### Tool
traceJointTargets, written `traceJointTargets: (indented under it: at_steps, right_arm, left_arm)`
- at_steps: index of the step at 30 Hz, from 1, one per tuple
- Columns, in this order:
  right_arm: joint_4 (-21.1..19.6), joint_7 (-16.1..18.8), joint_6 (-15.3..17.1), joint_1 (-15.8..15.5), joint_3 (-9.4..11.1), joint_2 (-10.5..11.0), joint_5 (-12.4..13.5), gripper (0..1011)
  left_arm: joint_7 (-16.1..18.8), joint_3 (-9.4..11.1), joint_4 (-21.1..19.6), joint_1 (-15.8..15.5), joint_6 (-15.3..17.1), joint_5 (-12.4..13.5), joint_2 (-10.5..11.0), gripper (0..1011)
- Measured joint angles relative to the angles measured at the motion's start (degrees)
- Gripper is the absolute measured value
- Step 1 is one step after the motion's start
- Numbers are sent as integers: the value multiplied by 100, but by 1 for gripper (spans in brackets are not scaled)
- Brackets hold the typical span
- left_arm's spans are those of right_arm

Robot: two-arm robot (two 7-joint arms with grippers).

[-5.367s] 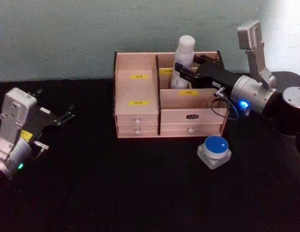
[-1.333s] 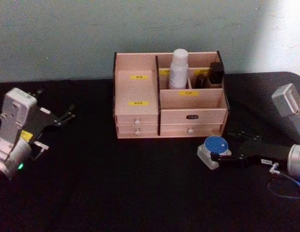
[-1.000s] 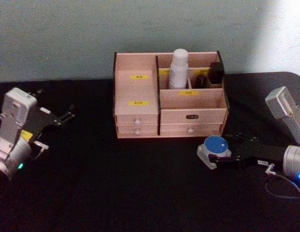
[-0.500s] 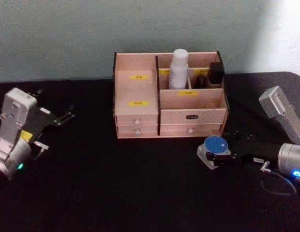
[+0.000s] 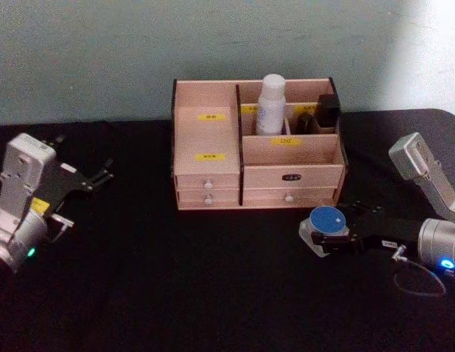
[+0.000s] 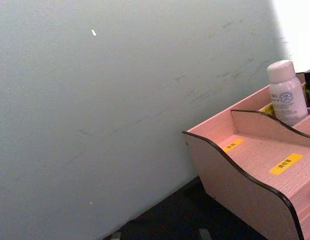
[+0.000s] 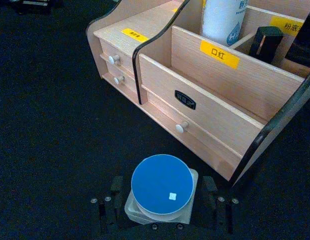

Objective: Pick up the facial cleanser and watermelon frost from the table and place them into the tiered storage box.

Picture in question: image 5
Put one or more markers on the wide drawer with black plate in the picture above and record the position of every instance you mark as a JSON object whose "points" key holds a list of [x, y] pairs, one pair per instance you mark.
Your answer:
{"points": [[264, 177]]}

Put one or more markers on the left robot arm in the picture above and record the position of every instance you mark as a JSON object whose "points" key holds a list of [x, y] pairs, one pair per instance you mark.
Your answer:
{"points": [[23, 190]]}

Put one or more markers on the black rectangular box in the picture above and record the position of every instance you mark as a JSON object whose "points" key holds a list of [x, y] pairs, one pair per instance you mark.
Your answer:
{"points": [[328, 110]]}

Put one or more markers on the white plastic bottle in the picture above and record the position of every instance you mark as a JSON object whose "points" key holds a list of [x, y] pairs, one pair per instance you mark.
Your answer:
{"points": [[271, 110]]}

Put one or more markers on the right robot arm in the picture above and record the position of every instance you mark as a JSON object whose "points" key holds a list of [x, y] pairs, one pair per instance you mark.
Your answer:
{"points": [[438, 234]]}

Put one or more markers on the clear jar with blue lid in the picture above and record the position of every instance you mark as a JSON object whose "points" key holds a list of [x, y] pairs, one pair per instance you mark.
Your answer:
{"points": [[327, 219]]}

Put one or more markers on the small round black bottle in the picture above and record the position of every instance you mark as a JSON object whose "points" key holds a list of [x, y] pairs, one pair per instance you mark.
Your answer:
{"points": [[306, 124]]}

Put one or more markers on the small wooden organizer drawer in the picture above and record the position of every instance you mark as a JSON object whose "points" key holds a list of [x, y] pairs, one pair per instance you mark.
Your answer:
{"points": [[191, 181], [191, 198]]}

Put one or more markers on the light wooden desk organizer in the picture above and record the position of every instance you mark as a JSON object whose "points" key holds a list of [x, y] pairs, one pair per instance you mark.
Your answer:
{"points": [[209, 139]]}

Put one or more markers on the wide plain wooden drawer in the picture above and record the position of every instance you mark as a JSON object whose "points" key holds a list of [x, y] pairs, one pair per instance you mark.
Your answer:
{"points": [[264, 198]]}

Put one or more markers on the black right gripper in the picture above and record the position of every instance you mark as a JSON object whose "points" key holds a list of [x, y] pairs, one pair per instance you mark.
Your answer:
{"points": [[385, 231]]}

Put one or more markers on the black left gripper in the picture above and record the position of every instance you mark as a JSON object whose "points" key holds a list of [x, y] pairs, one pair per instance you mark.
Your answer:
{"points": [[60, 185]]}

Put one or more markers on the black table cloth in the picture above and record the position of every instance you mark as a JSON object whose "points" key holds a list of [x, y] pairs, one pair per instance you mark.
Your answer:
{"points": [[183, 278]]}

